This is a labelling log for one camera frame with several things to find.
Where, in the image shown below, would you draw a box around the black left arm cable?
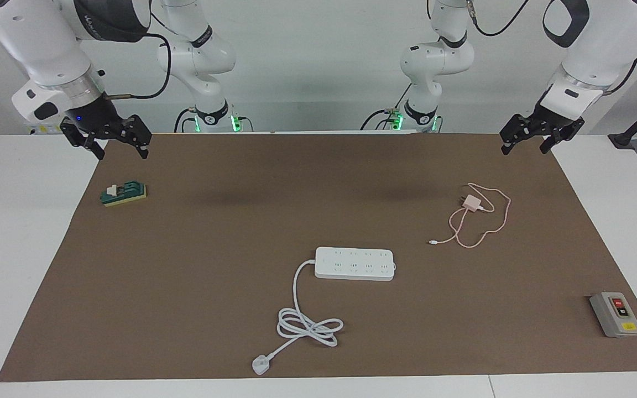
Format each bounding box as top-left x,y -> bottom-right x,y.
465,0 -> 637,96

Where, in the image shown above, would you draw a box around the black right base cable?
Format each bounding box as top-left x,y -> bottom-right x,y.
174,107 -> 199,133

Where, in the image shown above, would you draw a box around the white power strip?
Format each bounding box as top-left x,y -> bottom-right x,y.
314,247 -> 396,282

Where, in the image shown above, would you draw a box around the brown table mat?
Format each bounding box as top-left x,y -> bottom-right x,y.
0,132 -> 637,383

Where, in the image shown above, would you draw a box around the grey on-off switch box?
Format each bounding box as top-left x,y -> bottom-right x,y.
589,291 -> 637,338

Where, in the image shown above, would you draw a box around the pink charger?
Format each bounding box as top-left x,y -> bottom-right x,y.
461,185 -> 482,213

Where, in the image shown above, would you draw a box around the white power cord with plug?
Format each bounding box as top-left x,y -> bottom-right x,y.
252,260 -> 344,376

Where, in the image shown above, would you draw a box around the black base cable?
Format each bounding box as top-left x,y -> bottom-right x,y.
360,82 -> 412,131
174,107 -> 199,133

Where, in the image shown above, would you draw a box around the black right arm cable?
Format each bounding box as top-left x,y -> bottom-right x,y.
103,11 -> 173,101

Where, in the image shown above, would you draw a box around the black left base cable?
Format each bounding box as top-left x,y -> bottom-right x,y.
360,82 -> 412,131

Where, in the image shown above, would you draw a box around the green knife switch block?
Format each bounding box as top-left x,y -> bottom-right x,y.
101,181 -> 148,208

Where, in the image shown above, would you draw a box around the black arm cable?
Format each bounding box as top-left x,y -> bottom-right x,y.
465,0 -> 637,96
103,11 -> 173,101

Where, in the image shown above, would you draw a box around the pink charging cable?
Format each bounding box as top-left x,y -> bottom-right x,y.
428,183 -> 512,249

